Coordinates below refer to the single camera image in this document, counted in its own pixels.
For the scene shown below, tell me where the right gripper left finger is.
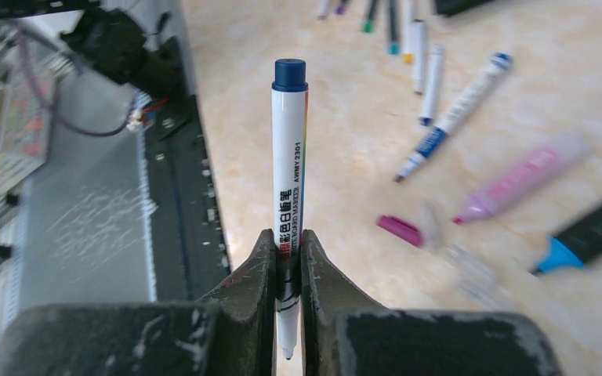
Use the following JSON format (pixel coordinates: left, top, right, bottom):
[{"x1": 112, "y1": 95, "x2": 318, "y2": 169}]
[{"x1": 0, "y1": 230, "x2": 276, "y2": 375}]

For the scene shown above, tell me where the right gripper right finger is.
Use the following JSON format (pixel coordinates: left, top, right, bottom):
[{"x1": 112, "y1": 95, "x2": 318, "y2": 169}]
[{"x1": 300, "y1": 230, "x2": 561, "y2": 375}]

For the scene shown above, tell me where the clear pen cap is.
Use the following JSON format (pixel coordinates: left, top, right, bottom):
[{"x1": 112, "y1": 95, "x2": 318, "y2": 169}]
[
  {"x1": 417, "y1": 201, "x2": 442, "y2": 252},
  {"x1": 441, "y1": 245, "x2": 510, "y2": 310}
]

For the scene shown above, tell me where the black highlighter blue cap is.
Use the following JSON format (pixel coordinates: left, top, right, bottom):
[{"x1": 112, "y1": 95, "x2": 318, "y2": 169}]
[{"x1": 530, "y1": 204, "x2": 602, "y2": 275}]

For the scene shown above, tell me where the thin marker navy cap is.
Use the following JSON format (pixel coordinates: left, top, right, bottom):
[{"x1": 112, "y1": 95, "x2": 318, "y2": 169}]
[{"x1": 270, "y1": 58, "x2": 309, "y2": 360}]

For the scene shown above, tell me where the thin marker dark blue cap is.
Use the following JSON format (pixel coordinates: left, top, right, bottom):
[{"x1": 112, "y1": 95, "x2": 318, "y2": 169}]
[{"x1": 419, "y1": 43, "x2": 444, "y2": 127}]

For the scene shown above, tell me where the thin marker yellow cap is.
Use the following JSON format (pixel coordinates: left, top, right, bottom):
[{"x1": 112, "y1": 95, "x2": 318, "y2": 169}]
[{"x1": 401, "y1": 0, "x2": 416, "y2": 65}]

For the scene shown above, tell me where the lilac highlighter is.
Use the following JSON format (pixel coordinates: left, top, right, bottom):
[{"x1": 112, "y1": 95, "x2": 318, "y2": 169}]
[{"x1": 452, "y1": 133, "x2": 589, "y2": 224}]

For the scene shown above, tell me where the blue gel pen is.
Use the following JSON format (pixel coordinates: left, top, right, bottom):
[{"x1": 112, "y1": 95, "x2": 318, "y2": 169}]
[{"x1": 387, "y1": 0, "x2": 399, "y2": 55}]

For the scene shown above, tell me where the white marker blue cap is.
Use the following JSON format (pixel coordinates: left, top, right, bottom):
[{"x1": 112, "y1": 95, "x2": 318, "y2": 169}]
[{"x1": 393, "y1": 52, "x2": 513, "y2": 183}]

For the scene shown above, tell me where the thin marker black cap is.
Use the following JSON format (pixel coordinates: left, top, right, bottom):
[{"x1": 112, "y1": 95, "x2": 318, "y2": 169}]
[{"x1": 412, "y1": 19, "x2": 427, "y2": 95}]

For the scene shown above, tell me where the green gel pen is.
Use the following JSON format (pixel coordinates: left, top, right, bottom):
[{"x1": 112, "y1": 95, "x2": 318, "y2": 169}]
[{"x1": 361, "y1": 0, "x2": 380, "y2": 33}]

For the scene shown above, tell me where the purple gel pen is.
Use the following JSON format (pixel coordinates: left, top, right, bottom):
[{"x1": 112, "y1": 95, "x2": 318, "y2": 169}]
[{"x1": 335, "y1": 0, "x2": 350, "y2": 15}]

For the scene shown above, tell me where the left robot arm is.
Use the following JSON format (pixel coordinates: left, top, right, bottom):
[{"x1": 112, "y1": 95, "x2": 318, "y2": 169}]
[{"x1": 60, "y1": 8, "x2": 186, "y2": 99}]

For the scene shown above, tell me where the black grey chessboard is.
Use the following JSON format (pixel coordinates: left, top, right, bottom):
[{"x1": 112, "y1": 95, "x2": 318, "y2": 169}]
[{"x1": 433, "y1": 0, "x2": 492, "y2": 17}]

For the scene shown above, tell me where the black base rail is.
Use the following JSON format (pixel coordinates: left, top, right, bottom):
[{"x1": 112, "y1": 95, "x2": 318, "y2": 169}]
[{"x1": 143, "y1": 95, "x2": 232, "y2": 301}]

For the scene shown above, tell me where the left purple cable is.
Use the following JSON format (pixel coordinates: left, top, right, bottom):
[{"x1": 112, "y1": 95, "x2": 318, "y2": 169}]
[{"x1": 13, "y1": 20, "x2": 143, "y2": 139}]

